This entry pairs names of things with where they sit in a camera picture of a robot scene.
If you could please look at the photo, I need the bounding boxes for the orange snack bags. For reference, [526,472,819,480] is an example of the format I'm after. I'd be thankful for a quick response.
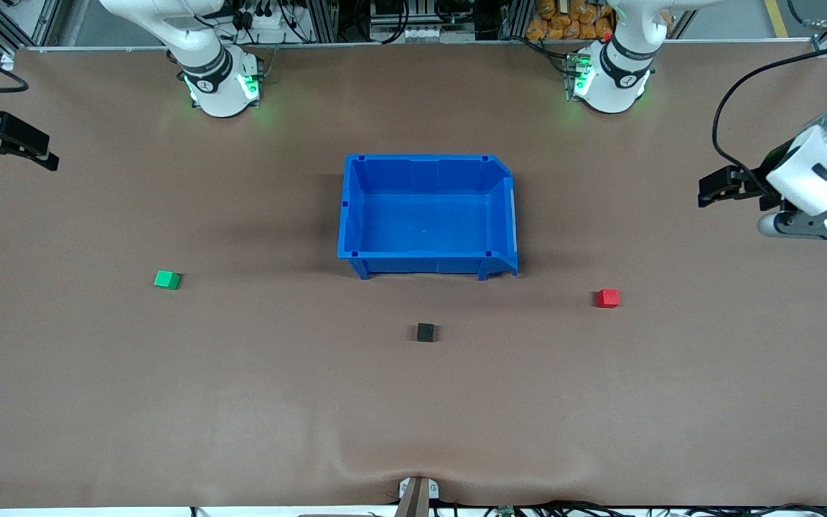
[526,0,614,41]

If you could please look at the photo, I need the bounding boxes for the white power strip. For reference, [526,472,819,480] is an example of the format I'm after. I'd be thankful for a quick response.
[240,0,308,45]

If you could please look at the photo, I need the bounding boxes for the blue plastic storage bin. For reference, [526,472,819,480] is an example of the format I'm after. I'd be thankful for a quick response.
[337,154,520,281]

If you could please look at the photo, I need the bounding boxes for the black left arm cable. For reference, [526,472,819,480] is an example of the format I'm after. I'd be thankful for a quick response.
[713,47,827,210]

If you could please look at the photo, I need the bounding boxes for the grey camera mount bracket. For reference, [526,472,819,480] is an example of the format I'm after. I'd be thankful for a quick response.
[397,477,441,517]

